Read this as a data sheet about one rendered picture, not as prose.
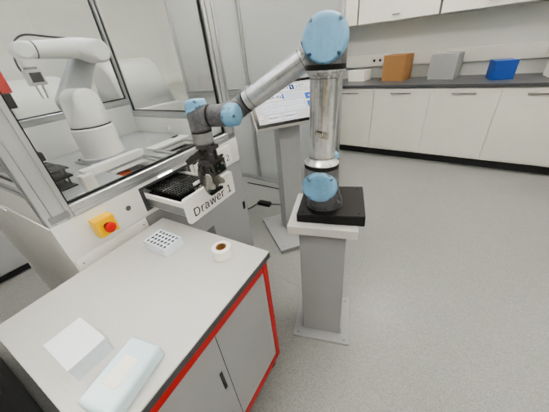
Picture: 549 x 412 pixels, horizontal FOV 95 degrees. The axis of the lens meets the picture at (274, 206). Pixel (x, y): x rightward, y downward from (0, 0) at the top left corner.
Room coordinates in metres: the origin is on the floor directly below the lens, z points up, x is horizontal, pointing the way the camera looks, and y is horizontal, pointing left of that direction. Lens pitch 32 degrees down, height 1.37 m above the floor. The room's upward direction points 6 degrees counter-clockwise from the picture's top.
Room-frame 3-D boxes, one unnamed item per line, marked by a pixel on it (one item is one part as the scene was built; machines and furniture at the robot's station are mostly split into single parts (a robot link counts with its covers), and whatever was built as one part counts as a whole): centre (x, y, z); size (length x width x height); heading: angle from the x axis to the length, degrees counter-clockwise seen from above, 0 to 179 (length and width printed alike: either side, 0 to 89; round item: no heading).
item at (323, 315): (0.92, -0.22, 0.38); 0.30 x 0.30 x 0.76; 72
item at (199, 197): (0.96, 0.26, 0.87); 0.29 x 0.02 x 0.11; 147
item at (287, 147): (1.80, -0.16, 0.51); 0.50 x 0.45 x 1.02; 16
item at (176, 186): (1.06, 0.43, 0.87); 0.22 x 0.18 x 0.06; 57
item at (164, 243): (0.79, 0.45, 0.78); 0.12 x 0.08 x 0.04; 56
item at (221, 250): (0.70, 0.20, 0.78); 0.07 x 0.07 x 0.04
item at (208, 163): (0.93, 0.23, 1.04); 0.09 x 0.08 x 0.12; 57
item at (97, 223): (0.81, 0.64, 0.88); 0.07 x 0.05 x 0.07; 147
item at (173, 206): (1.07, 0.44, 0.86); 0.40 x 0.26 x 0.06; 57
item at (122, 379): (0.30, 0.38, 0.78); 0.15 x 0.10 x 0.04; 157
